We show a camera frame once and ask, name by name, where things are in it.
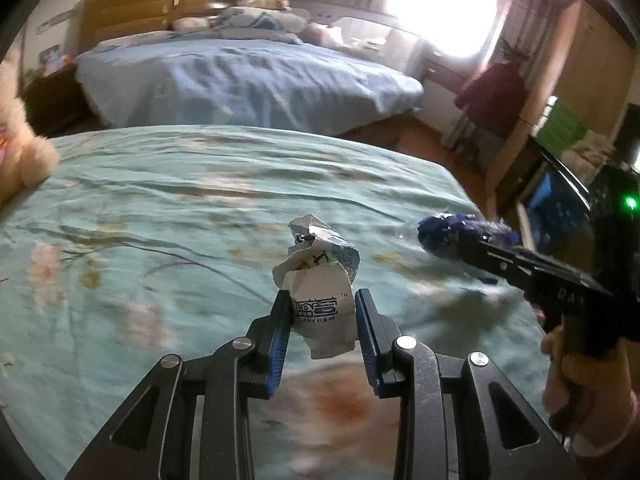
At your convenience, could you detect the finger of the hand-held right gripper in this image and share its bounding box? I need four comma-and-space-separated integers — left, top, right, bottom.
440, 232, 538, 292

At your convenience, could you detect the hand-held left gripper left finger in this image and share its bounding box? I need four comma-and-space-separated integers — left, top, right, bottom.
65, 290, 293, 480

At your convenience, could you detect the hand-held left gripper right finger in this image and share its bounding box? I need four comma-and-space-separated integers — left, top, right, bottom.
354, 287, 586, 480

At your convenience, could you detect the white packet blue print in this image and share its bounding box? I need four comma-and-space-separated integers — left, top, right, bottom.
272, 214, 362, 360

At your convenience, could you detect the dark blue shiny wrapper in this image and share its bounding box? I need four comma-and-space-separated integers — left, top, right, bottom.
417, 212, 521, 266

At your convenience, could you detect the person's right forearm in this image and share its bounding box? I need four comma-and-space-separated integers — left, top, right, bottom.
565, 390, 640, 480

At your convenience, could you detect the person's right hand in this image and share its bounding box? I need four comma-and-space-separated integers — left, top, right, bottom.
540, 321, 640, 441

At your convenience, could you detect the black television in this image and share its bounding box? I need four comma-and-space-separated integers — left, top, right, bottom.
515, 132, 601, 261

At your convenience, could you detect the beige fluffy blanket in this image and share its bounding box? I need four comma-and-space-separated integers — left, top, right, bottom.
567, 130, 621, 176

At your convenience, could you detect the metal clothes stand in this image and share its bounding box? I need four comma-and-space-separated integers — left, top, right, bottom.
445, 115, 506, 171

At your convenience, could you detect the green box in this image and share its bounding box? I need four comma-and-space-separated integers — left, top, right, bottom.
535, 97, 588, 153

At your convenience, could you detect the dark red coat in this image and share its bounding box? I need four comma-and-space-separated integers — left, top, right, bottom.
454, 57, 528, 136

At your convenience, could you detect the teal floral blanket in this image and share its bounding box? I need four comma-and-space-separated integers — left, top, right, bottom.
0, 125, 566, 480

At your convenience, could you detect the wooden wardrobe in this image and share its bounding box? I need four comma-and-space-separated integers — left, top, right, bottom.
520, 0, 640, 161

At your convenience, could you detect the white desk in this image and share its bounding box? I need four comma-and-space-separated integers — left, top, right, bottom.
415, 50, 481, 126

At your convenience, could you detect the bright window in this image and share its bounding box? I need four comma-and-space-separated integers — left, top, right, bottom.
385, 0, 506, 66

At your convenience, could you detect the light blue bed blanket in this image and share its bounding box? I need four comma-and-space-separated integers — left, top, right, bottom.
74, 30, 426, 136

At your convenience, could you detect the blue white patterned pillow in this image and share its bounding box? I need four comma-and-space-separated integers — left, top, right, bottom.
210, 6, 308, 36

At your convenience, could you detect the beige plush bear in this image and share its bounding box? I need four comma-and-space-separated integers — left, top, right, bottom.
0, 60, 61, 206

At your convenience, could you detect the dark wooden nightstand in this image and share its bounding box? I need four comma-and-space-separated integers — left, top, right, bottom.
20, 65, 93, 133

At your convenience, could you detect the wooden headboard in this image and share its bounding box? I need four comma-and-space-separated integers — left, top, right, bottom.
77, 0, 251, 46

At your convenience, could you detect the colourful small box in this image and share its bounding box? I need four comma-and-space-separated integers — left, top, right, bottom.
37, 45, 71, 76

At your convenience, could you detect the white child bed frame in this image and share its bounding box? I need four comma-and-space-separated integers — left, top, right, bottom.
290, 0, 436, 68

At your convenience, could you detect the wall socket panel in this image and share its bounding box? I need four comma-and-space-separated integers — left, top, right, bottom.
37, 7, 81, 31

